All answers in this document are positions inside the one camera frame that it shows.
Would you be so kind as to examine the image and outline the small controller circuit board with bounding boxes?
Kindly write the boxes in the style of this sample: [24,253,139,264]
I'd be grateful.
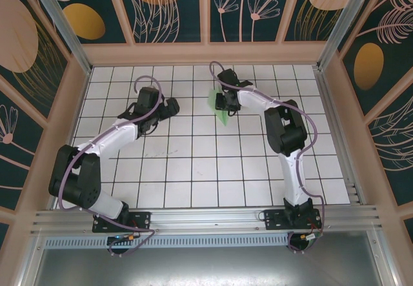
[299,230,324,243]
[107,233,140,245]

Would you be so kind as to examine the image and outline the wide aluminium mounting rail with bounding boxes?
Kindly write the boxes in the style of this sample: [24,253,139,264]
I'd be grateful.
[30,204,383,235]

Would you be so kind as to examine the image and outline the thin black wire loop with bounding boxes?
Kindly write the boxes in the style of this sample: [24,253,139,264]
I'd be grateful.
[257,205,270,224]

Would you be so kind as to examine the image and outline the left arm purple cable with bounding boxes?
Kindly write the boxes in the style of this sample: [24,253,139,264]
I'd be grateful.
[57,76,163,257]

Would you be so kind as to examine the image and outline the aluminium frame post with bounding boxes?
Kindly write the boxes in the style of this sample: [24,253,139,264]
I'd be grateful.
[316,0,378,72]
[27,0,94,74]

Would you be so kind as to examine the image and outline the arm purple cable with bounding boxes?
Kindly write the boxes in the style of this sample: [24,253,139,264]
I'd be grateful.
[57,76,163,257]
[208,60,325,254]

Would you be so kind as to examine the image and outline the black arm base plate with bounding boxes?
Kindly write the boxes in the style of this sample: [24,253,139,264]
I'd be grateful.
[92,210,152,234]
[263,209,323,231]

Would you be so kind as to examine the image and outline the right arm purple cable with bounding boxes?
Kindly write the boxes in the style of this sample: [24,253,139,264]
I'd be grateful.
[208,60,325,254]

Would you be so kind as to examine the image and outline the aluminium table edge rail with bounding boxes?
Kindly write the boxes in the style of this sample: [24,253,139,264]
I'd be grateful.
[314,68,367,207]

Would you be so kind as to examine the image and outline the slotted grey cable tray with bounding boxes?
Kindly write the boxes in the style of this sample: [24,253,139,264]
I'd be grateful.
[43,232,291,248]

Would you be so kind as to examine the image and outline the grey metal sheet panel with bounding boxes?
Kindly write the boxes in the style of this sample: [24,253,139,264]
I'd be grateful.
[19,230,398,286]

